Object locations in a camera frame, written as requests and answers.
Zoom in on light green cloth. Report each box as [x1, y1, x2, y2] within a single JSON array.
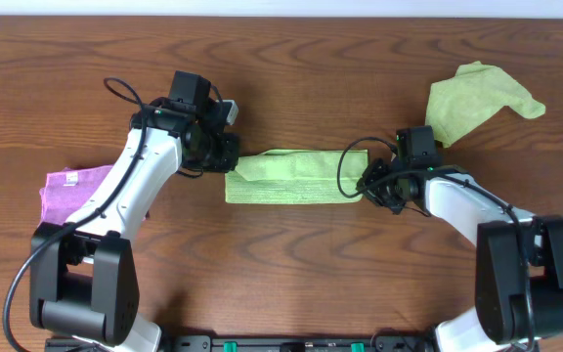
[[225, 149, 368, 205], [425, 62, 546, 148]]

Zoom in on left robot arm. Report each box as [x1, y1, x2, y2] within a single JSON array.
[[29, 98, 238, 351]]

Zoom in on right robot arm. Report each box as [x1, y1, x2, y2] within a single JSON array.
[[357, 159, 563, 351]]

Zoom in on crumpled light green cloth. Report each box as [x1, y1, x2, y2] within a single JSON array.
[[425, 62, 546, 148]]

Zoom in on folded purple cloth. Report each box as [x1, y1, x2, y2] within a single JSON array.
[[39, 165, 112, 225]]

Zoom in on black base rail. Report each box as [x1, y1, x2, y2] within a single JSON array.
[[44, 333, 541, 352]]

